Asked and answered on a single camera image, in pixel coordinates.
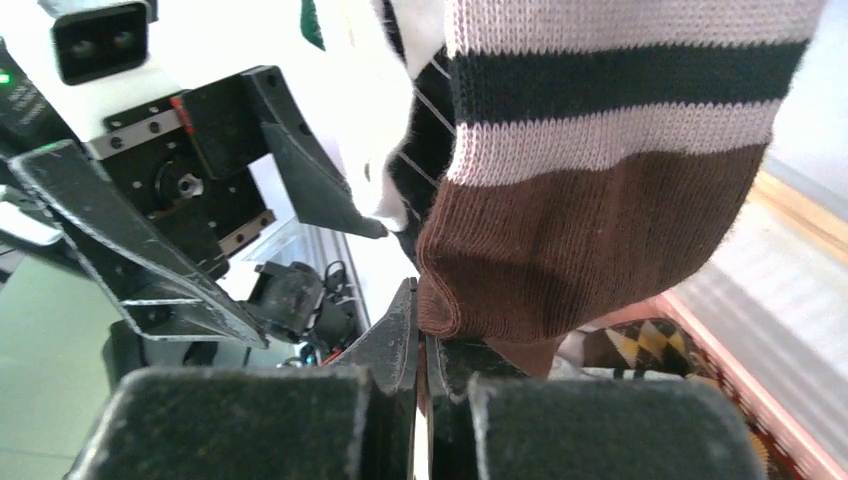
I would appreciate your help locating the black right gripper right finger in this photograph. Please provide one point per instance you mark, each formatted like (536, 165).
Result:
(488, 420)

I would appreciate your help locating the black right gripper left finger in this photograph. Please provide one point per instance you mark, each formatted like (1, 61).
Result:
(351, 419)

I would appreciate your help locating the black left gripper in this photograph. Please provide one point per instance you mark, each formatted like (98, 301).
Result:
(182, 161)

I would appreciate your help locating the dark brown yellow argyle sock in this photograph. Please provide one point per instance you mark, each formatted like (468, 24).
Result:
(659, 349)

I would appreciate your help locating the black white striped sock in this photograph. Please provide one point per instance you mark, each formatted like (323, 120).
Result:
(417, 168)

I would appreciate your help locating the green dotted sock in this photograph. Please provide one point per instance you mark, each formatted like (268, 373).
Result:
(309, 25)

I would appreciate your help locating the brown sock striped cuff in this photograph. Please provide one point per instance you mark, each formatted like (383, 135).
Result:
(603, 150)

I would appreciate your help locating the pink plastic basket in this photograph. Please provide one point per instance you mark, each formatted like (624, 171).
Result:
(811, 459)

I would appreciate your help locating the wooden hanger stand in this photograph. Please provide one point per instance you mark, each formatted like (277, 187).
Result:
(811, 220)

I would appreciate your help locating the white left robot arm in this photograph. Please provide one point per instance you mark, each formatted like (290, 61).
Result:
(287, 302)

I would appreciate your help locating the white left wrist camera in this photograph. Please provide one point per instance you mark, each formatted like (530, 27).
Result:
(90, 59)

